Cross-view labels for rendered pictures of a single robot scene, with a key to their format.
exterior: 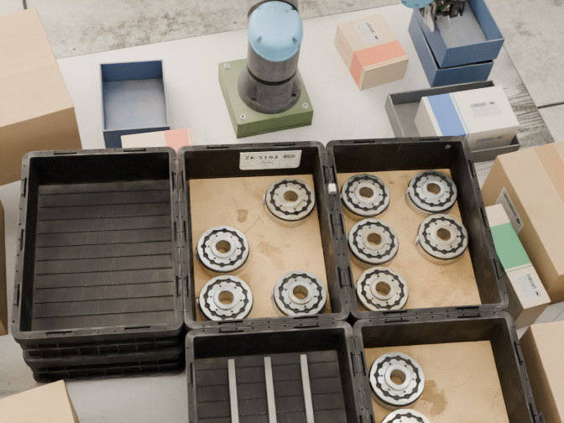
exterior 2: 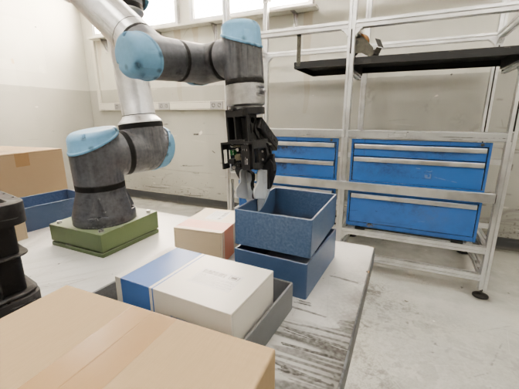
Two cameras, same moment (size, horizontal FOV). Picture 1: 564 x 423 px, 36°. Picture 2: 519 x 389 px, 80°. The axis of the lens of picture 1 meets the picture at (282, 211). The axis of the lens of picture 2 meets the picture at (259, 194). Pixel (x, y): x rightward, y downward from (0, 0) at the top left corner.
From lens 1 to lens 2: 1.91 m
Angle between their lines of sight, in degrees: 56
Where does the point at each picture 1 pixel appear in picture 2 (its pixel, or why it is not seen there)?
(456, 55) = (249, 228)
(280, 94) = (81, 204)
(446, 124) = (147, 271)
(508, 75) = (341, 306)
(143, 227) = not seen: outside the picture
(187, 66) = not seen: hidden behind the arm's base
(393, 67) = (205, 238)
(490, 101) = (234, 276)
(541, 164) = (84, 338)
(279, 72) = (75, 174)
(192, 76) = not seen: hidden behind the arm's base
